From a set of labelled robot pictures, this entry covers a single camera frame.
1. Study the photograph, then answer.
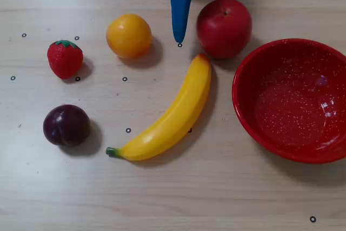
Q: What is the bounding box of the red toy apple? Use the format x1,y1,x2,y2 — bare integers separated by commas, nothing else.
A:
196,0,254,60

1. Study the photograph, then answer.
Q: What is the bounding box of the red toy strawberry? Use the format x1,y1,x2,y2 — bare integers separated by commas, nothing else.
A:
46,39,84,80

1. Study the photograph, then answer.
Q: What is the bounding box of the yellow toy banana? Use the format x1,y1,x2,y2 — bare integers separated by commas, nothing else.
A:
105,53,212,162

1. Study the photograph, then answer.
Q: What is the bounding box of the orange toy fruit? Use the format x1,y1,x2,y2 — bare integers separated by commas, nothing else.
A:
105,14,153,60

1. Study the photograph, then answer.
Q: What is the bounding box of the red speckled bowl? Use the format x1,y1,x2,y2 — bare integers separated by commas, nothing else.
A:
231,38,346,164

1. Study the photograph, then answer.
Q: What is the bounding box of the dark purple plum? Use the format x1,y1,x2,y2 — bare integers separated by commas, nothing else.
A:
43,104,91,147

